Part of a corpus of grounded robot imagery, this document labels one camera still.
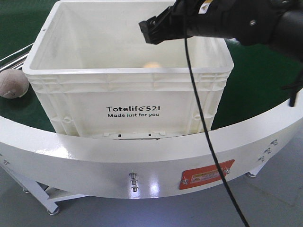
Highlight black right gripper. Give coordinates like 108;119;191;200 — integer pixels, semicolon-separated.
139;0;288;45

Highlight yellow plush ball toy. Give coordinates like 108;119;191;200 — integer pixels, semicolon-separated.
143;61;162;68

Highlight white plastic tote box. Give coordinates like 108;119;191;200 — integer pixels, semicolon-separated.
22;0;234;138

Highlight grey-brown plush ball toy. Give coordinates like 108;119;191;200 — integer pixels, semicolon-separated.
0;69;29;99

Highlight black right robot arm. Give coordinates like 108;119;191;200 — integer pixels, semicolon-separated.
139;0;303;61

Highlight red warning label plate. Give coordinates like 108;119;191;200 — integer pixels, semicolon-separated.
179;165;222;190

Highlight metal conveyor rollers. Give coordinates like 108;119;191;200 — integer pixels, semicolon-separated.
0;43;33;72

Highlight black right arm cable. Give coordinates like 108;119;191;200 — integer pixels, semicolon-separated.
183;0;250;227

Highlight white curved conveyor frame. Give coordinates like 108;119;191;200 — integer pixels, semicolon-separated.
0;92;303;214

